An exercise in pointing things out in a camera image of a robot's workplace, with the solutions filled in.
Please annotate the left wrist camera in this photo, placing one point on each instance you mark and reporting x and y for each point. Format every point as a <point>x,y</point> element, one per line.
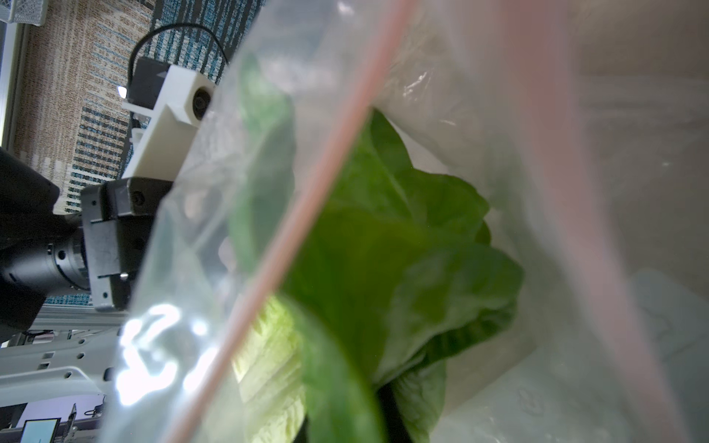
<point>174,100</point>

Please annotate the clear pink-zip lettuce bag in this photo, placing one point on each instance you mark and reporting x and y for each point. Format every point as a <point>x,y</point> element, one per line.
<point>588,180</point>

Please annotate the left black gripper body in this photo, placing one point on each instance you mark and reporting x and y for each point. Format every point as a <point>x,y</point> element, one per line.
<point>117,219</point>

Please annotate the clear blue-zip bag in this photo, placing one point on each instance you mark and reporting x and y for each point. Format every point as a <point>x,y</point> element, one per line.
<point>538,383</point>

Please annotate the green lettuce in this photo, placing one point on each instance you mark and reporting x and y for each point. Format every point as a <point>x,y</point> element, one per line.
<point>397,276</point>

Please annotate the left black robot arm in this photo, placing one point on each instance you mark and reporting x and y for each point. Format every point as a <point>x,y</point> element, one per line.
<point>42,253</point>

